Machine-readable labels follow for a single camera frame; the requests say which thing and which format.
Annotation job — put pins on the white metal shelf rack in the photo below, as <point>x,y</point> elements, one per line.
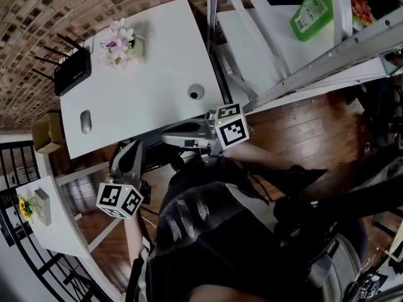
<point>315,64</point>

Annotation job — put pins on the pale pink flowers in pot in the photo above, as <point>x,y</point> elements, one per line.
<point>118,47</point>

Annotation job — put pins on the person's left forearm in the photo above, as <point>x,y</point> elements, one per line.
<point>133,241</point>

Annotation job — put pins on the grey computer mouse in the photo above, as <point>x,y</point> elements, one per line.
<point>85,121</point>

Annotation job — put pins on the green detergent bottle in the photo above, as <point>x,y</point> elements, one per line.
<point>311,17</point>

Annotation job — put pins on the sunflowers in white pot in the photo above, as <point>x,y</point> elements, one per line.
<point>25,208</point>

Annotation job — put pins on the open cardboard box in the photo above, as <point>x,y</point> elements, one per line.
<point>42,134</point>

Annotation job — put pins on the small white side table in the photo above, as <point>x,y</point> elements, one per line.
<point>63,231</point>

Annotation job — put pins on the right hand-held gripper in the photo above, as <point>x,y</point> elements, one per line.
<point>233,131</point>

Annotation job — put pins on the person's torso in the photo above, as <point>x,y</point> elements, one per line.
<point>236,247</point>

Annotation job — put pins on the person's right forearm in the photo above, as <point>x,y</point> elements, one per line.
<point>261,157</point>

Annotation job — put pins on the grey rectangular box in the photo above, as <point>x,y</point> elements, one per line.
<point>44,206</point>

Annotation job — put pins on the black metal railing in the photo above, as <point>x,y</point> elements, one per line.
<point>19,156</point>

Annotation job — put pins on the black router with antennas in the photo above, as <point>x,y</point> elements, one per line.
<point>74,74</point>

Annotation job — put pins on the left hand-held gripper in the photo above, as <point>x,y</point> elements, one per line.
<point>119,197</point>

